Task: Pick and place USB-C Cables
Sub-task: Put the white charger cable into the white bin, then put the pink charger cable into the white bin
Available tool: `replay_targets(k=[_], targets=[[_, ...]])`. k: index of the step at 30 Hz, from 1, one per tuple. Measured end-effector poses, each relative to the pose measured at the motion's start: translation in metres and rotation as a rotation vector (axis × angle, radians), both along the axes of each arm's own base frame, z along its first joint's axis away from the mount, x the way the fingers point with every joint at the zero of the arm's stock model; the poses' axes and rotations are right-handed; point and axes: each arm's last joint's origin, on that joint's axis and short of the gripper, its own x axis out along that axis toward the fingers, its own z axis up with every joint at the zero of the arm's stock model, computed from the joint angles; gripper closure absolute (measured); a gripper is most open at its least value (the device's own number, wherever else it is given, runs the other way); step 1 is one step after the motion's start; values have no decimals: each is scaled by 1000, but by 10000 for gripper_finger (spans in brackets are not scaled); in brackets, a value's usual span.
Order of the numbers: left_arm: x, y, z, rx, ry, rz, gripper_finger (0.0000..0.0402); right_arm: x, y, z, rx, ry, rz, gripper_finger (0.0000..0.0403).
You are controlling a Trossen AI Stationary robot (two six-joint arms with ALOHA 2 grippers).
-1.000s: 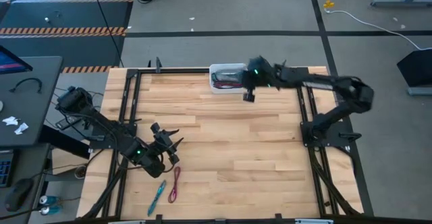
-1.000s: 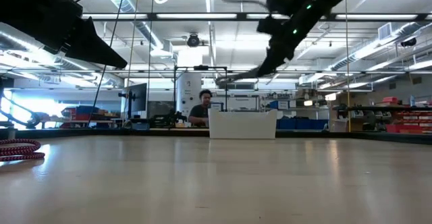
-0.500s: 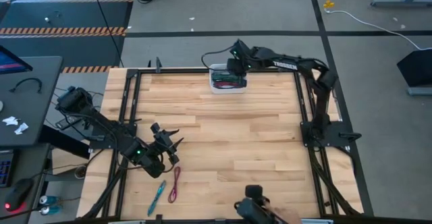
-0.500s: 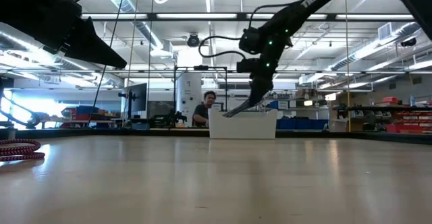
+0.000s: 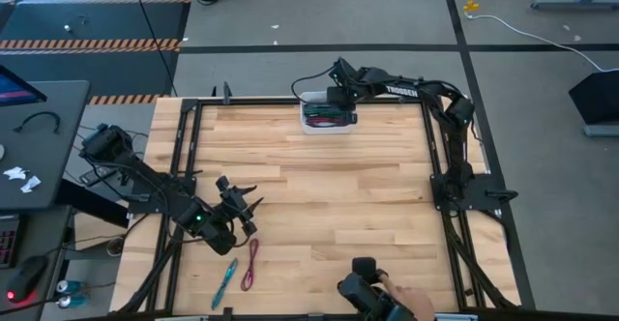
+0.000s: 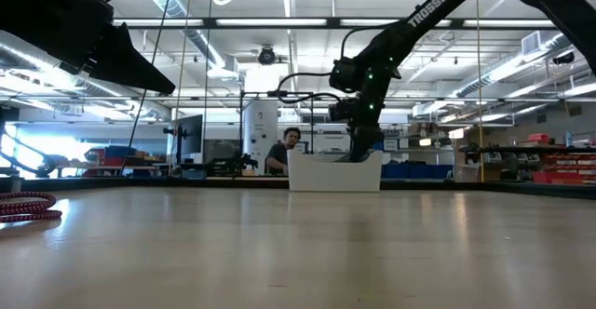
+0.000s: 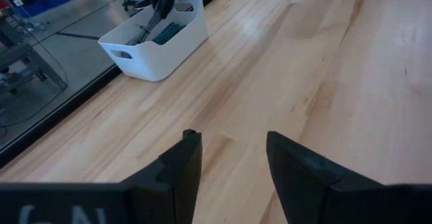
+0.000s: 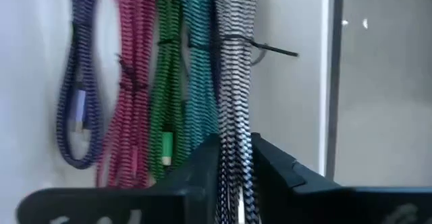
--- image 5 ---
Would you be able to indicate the silver blue drink can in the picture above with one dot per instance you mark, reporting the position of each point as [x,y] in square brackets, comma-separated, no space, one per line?
[72,301]
[70,286]

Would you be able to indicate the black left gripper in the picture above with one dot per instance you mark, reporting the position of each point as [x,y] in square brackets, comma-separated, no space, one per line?
[232,205]

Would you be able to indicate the white paper scrap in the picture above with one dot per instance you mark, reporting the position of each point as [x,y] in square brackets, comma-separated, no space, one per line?
[14,173]
[30,184]

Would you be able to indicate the black side desk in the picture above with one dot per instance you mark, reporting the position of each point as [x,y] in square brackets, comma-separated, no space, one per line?
[48,156]

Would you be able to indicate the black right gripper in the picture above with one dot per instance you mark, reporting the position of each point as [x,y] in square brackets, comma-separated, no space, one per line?
[341,98]

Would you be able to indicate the white plastic bin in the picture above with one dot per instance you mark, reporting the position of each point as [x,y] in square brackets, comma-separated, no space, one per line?
[324,130]

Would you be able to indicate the black computer mouse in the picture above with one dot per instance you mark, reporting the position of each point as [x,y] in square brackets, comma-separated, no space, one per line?
[24,277]

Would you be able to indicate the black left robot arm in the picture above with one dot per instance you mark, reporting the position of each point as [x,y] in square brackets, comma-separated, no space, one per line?
[145,176]

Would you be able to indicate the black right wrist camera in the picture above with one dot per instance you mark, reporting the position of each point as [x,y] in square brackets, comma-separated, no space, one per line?
[342,73]

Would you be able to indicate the blue pen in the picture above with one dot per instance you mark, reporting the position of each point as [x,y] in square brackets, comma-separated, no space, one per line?
[225,282]

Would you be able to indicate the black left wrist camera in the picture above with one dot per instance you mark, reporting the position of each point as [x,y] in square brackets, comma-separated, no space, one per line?
[250,227]

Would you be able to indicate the black aluminium table frame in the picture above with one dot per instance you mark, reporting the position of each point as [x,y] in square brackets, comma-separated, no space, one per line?
[251,101]

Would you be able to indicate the black keyboard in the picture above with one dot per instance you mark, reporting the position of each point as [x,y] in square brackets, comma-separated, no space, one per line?
[7,243]

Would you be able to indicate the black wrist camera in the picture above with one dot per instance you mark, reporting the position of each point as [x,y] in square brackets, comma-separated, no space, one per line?
[250,227]
[342,73]

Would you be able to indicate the black box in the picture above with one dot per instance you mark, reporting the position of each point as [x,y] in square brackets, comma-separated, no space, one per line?
[597,96]

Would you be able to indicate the person's hand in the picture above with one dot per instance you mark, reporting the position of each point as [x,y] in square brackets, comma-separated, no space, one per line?
[413,301]

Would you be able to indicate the black hazard-striped floor mat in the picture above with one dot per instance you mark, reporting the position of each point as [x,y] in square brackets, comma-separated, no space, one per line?
[97,26]

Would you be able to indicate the desk monitor screen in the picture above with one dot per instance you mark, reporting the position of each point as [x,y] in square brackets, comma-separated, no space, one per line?
[17,89]

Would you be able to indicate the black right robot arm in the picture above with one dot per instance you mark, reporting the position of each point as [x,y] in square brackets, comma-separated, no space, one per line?
[401,90]

